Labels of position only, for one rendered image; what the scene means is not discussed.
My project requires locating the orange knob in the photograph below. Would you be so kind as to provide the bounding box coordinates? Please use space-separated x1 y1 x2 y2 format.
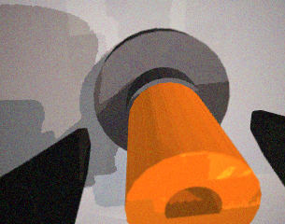
124 82 262 224

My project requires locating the grey round pedestal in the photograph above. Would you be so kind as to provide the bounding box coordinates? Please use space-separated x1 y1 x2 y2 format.
93 28 229 151

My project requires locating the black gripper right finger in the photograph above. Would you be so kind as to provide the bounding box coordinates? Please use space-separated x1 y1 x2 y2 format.
250 110 285 187

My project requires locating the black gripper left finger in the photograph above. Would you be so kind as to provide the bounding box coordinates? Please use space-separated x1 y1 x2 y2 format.
0 128 91 224

